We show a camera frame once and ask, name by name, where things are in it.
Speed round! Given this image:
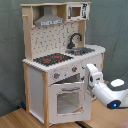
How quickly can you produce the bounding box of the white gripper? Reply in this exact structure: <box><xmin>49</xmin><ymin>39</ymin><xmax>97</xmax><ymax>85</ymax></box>
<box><xmin>84</xmin><ymin>64</ymin><xmax>104</xmax><ymax>89</ymax></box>

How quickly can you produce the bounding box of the stove knob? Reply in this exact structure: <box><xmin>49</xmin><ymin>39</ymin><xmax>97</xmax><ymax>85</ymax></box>
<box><xmin>72</xmin><ymin>66</ymin><xmax>77</xmax><ymax>72</ymax></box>
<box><xmin>54</xmin><ymin>73</ymin><xmax>60</xmax><ymax>79</ymax></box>

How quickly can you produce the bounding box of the white oven door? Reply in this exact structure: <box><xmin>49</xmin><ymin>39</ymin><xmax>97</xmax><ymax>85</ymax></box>
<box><xmin>49</xmin><ymin>82</ymin><xmax>92</xmax><ymax>124</ymax></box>

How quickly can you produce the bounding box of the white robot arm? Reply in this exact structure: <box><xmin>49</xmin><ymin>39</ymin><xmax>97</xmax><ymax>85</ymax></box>
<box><xmin>84</xmin><ymin>64</ymin><xmax>128</xmax><ymax>109</ymax></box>

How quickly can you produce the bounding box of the wooden toy kitchen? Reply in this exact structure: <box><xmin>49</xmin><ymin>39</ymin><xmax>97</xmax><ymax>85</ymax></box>
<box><xmin>22</xmin><ymin>2</ymin><xmax>105</xmax><ymax>126</ymax></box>

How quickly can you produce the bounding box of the white cabinet door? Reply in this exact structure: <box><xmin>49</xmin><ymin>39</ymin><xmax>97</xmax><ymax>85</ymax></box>
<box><xmin>80</xmin><ymin>55</ymin><xmax>102</xmax><ymax>97</ymax></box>

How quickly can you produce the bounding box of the grey toy sink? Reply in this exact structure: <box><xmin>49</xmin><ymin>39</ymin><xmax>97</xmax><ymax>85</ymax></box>
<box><xmin>65</xmin><ymin>47</ymin><xmax>95</xmax><ymax>56</ymax></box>

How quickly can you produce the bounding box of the black toy faucet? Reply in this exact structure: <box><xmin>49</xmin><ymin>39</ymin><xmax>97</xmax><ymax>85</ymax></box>
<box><xmin>67</xmin><ymin>33</ymin><xmax>82</xmax><ymax>49</ymax></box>

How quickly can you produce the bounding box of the black toy stovetop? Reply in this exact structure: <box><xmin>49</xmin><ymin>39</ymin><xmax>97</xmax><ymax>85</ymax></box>
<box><xmin>34</xmin><ymin>53</ymin><xmax>71</xmax><ymax>66</ymax></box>

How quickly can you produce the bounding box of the toy microwave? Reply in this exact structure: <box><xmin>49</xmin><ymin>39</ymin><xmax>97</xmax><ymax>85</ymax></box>
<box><xmin>66</xmin><ymin>3</ymin><xmax>90</xmax><ymax>21</ymax></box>

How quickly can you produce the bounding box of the grey range hood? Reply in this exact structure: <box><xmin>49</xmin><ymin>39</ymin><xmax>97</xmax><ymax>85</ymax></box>
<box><xmin>34</xmin><ymin>5</ymin><xmax>64</xmax><ymax>27</ymax></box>

